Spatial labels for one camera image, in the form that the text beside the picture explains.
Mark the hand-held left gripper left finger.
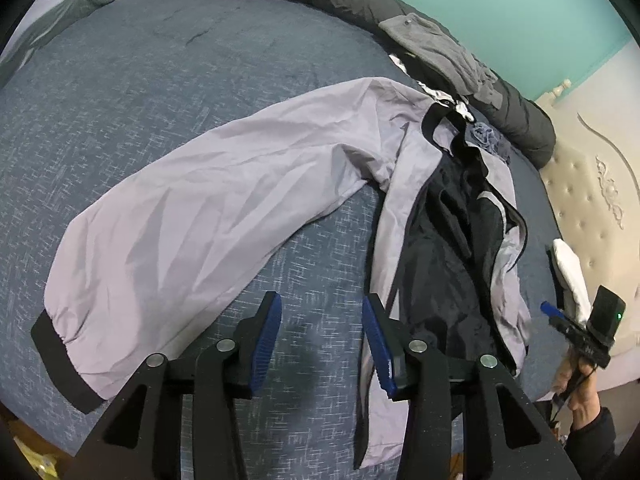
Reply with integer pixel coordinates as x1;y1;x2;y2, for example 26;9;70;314
70;291;283;480

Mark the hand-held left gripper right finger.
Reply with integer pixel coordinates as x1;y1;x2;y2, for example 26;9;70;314
362;292;583;480

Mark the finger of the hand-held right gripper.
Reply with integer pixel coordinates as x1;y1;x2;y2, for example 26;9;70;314
540;301;571;322

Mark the light grey jacket black trim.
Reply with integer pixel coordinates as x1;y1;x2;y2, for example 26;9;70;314
31;76;533;471

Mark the person's right hand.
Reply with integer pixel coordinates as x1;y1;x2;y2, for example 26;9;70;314
552;355;604;433

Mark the white folded garment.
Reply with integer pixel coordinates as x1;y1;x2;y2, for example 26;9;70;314
551;239;593;326

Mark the cream tufted headboard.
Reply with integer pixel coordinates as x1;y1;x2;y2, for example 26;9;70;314
535;37;640;396

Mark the blue crumpled garment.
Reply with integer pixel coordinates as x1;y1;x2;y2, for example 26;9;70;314
467;122;513;166

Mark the black and white garment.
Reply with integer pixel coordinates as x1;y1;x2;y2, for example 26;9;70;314
387;50;476;123

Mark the yellow plastic packet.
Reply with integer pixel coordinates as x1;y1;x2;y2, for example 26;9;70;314
20;445;76;480

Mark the grey button shirt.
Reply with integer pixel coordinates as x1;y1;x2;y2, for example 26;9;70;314
378;12;507;111

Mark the light grey blanket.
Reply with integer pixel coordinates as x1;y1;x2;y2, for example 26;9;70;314
0;0;201;68

